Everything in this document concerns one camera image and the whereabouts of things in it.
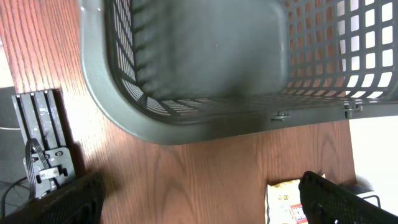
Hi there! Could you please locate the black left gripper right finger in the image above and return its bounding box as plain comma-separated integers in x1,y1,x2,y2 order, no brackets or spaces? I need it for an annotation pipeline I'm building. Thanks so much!
298,171,397,224

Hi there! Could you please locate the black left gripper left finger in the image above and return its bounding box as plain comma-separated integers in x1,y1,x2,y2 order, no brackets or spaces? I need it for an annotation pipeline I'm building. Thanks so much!
1,172,105,224

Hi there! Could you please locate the yellow white snack bag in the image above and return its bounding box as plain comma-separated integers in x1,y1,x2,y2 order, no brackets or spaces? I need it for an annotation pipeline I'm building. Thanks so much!
264,179,308,224

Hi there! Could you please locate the white barcode scanner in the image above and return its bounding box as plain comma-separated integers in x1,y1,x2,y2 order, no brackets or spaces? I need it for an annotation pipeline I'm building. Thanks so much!
341,184,397,216

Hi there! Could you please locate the dark grey plastic basket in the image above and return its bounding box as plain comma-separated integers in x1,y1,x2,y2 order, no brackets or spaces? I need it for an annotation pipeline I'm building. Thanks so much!
78,0,397,145

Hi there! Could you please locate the grey ribbon cable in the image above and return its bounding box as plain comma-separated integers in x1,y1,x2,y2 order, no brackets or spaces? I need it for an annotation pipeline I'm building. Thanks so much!
24,138,50,200

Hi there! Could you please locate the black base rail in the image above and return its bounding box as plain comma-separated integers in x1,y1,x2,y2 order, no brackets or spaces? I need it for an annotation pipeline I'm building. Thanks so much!
11,90,76,198

